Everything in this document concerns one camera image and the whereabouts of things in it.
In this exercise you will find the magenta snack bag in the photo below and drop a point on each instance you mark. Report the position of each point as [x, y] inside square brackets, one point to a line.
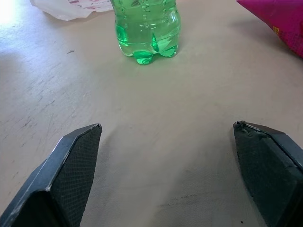
[281, 21]

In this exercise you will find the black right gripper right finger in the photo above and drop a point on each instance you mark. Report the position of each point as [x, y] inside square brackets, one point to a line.
[267, 170]

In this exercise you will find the white printed plastic bag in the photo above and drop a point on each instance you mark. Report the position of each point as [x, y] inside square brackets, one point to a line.
[71, 8]

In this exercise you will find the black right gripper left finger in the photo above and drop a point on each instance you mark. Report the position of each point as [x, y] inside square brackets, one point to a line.
[59, 177]

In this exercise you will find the green plastic soda bottle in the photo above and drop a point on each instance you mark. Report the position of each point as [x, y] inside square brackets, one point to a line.
[146, 28]

